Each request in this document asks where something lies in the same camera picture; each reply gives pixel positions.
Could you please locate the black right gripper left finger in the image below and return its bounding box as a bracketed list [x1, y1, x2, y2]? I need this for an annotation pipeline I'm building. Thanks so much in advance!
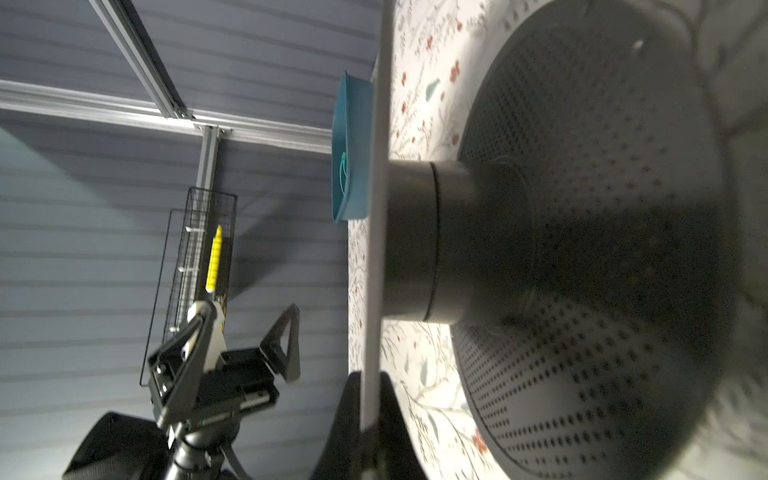
[310, 371, 361, 480]

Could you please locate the black wire wall basket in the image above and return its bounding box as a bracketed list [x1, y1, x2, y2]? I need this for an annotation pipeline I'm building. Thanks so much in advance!
[138, 187, 238, 388]

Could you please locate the teal plastic tub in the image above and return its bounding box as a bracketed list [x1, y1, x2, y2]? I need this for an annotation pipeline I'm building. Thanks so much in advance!
[331, 72, 374, 223]

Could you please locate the grey perforated cable spool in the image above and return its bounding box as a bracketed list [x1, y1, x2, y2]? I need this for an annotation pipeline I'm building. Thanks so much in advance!
[354, 1, 767, 479]

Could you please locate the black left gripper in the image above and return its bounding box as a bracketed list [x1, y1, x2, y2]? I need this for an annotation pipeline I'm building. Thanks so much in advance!
[147, 301, 301, 429]

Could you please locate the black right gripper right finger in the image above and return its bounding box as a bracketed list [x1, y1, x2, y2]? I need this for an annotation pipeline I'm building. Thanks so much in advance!
[379, 372, 427, 480]

